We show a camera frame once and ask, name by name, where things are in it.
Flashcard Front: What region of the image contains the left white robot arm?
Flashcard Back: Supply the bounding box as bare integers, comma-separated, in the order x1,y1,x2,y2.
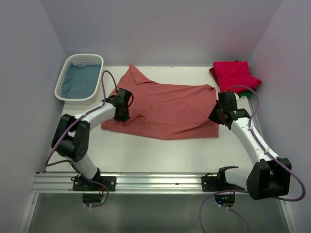
49,88,134,191

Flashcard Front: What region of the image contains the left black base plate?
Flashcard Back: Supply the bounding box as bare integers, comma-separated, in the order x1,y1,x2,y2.
71,175,117,191

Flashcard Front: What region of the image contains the aluminium mounting rail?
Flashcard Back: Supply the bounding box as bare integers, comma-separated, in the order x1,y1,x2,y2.
30,171,289,195

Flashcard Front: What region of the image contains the folded green t shirt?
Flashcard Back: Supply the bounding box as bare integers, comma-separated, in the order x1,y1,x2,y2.
238,91,255,98

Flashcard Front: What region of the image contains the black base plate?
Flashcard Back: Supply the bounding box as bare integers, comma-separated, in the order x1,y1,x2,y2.
71,175,117,191
201,173,245,192

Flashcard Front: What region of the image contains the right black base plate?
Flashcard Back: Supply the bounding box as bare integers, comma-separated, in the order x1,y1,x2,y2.
201,173,245,192

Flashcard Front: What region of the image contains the folded dark red t shirt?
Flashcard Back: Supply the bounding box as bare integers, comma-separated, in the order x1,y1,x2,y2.
209,67,219,84

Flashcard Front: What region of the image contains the salmon pink t shirt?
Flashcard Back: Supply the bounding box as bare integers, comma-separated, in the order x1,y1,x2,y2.
101,65,219,140

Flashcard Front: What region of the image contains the blue t shirt in basket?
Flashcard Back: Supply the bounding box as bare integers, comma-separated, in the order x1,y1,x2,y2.
60,63,101,99

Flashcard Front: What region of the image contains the white perforated plastic basket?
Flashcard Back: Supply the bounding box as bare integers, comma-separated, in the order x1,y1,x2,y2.
54,53,104,105

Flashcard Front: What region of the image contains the folded crimson t shirt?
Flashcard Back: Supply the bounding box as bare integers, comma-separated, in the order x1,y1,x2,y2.
213,61,262,94

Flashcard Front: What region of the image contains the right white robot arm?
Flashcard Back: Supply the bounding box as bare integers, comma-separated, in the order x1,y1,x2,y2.
209,92,292,200

